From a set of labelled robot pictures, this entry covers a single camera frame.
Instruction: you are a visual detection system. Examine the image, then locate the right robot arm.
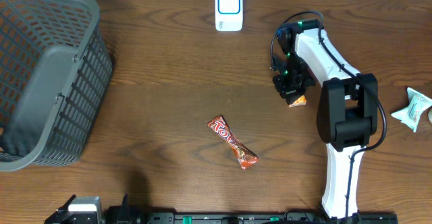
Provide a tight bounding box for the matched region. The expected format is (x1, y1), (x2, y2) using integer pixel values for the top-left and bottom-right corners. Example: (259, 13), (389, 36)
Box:
(271, 19), (378, 221)

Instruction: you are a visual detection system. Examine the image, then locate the orange white snack packet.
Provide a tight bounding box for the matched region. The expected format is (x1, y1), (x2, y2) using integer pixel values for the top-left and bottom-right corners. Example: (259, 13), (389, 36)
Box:
(289, 95), (307, 107)

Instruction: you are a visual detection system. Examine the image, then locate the white barcode scanner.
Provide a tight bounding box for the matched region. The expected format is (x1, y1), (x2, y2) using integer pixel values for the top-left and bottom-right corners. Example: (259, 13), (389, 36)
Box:
(215, 0), (244, 32)

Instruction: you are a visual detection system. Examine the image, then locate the grey plastic shopping basket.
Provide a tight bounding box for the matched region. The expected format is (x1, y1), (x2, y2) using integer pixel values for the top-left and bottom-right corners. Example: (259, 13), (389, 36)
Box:
(1, 0), (113, 172)

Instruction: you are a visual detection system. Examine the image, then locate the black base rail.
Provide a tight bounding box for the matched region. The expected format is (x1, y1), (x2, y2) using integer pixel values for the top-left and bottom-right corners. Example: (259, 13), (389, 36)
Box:
(144, 211), (399, 224)

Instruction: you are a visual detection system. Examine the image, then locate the red Top snack bar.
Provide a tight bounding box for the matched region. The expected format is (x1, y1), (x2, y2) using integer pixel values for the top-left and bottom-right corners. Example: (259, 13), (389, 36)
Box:
(207, 115), (259, 169)

